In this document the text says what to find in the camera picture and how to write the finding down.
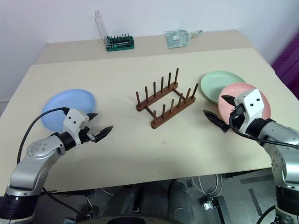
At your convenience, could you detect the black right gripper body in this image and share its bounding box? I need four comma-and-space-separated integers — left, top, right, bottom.
220, 118, 236, 134

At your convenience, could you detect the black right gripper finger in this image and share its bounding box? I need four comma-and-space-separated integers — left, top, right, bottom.
221, 95, 235, 107
202, 109, 227, 131

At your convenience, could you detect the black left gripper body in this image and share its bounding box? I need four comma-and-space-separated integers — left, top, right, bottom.
78, 126, 97, 147

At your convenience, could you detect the wooden dish rack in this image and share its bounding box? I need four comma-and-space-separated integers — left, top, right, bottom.
135, 68, 199, 129

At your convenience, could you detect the pink red plate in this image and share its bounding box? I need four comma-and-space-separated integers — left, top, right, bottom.
217, 82, 272, 126

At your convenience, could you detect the green plate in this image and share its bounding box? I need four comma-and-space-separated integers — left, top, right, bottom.
200, 70, 247, 105

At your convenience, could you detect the blue plate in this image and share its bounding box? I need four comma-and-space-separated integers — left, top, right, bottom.
41, 88, 97, 133

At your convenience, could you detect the dark grey rounded shape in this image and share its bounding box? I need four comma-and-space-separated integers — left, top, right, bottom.
106, 184, 146, 218
167, 179, 195, 220

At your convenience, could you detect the purple ribbed object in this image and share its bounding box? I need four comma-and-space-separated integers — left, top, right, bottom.
271, 31, 299, 94

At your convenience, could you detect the green screwdriver bit set case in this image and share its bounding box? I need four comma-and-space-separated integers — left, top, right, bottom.
94, 9, 135, 52

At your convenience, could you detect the clear plastic bag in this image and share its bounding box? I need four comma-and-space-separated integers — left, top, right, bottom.
164, 29, 203, 49

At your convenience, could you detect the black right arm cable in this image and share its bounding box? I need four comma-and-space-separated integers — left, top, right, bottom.
228, 105, 299, 149

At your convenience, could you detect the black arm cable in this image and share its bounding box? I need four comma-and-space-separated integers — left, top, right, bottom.
16, 106, 70, 164
228, 105, 299, 149

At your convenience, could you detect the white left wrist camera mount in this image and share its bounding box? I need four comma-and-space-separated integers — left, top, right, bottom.
62, 108, 91, 147

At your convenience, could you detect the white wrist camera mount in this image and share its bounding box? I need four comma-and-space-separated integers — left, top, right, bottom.
62, 108, 91, 147
234, 88, 266, 136

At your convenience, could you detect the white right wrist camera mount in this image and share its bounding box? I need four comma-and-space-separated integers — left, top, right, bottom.
234, 88, 266, 136

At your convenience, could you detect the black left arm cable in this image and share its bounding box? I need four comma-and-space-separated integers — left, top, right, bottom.
16, 106, 70, 164

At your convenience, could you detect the white floor cable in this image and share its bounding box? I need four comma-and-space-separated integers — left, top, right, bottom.
191, 174, 223, 199

